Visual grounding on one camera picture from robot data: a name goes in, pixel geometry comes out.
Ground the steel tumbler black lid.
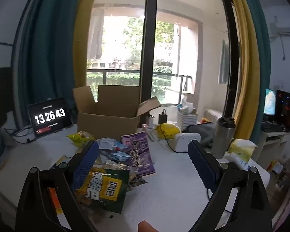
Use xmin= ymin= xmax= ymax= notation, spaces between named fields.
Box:
xmin=211 ymin=117 xmax=236 ymax=159

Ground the white charger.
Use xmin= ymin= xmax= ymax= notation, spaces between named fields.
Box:
xmin=146 ymin=113 xmax=155 ymax=128

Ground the black bag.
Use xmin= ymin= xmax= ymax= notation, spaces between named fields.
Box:
xmin=0 ymin=66 xmax=16 ymax=132

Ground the blue cartoon snack packet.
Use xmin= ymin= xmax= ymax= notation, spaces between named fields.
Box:
xmin=97 ymin=138 xmax=131 ymax=167

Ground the black tablet cable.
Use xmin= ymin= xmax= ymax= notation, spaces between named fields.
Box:
xmin=5 ymin=124 xmax=37 ymax=144

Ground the orange snack packet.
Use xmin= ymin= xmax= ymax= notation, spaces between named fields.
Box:
xmin=47 ymin=187 xmax=63 ymax=214

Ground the white computer desk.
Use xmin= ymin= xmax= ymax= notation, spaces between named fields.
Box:
xmin=258 ymin=126 xmax=290 ymax=174

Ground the yellow green tissue pack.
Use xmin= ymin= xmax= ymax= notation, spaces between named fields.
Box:
xmin=228 ymin=139 xmax=258 ymax=163

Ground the black power adapter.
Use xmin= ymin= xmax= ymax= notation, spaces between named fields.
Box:
xmin=158 ymin=109 xmax=168 ymax=125

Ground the grey bag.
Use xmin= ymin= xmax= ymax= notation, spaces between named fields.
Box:
xmin=185 ymin=122 xmax=217 ymax=148

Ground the white plastic basket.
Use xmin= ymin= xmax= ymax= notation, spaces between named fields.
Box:
xmin=176 ymin=103 xmax=199 ymax=132

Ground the black window frame post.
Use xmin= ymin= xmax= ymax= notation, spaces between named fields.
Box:
xmin=139 ymin=0 xmax=160 ymax=107

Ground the tablet with clock display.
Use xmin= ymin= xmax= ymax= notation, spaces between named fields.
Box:
xmin=27 ymin=98 xmax=74 ymax=138

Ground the white box device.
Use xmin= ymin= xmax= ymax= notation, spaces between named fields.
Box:
xmin=173 ymin=133 xmax=201 ymax=153

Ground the teal curtain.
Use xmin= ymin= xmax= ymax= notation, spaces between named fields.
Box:
xmin=239 ymin=0 xmax=272 ymax=142
xmin=11 ymin=0 xmax=87 ymax=131

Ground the black computer tower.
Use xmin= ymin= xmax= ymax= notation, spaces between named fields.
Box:
xmin=275 ymin=90 xmax=290 ymax=132

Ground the brown cardboard box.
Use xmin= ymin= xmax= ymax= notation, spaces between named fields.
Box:
xmin=72 ymin=85 xmax=162 ymax=142

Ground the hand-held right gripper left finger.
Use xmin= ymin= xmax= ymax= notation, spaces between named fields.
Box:
xmin=16 ymin=140 xmax=99 ymax=232

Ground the person's right hand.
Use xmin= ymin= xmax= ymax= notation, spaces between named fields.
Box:
xmin=138 ymin=220 xmax=160 ymax=232

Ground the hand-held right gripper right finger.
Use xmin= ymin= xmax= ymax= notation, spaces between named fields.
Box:
xmin=188 ymin=140 xmax=273 ymax=232

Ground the black balcony railing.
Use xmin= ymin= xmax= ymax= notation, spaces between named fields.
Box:
xmin=86 ymin=69 xmax=192 ymax=103

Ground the computer monitor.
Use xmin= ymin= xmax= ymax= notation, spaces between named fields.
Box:
xmin=263 ymin=89 xmax=277 ymax=116

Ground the purple snack packet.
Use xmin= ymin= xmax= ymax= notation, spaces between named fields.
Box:
xmin=121 ymin=132 xmax=156 ymax=178

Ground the hanging white shirt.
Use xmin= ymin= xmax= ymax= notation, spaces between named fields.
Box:
xmin=87 ymin=7 xmax=104 ymax=61

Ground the yellow plastic bag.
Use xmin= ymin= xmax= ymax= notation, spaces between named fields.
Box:
xmin=155 ymin=123 xmax=183 ymax=139

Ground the dark snack packet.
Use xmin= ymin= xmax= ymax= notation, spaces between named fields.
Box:
xmin=129 ymin=174 xmax=148 ymax=188

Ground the yellow curtain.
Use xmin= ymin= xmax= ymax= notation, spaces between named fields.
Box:
xmin=72 ymin=0 xmax=102 ymax=91
xmin=225 ymin=0 xmax=260 ymax=142

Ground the hanging grey towel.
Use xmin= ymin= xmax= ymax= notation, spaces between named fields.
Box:
xmin=219 ymin=40 xmax=230 ymax=85

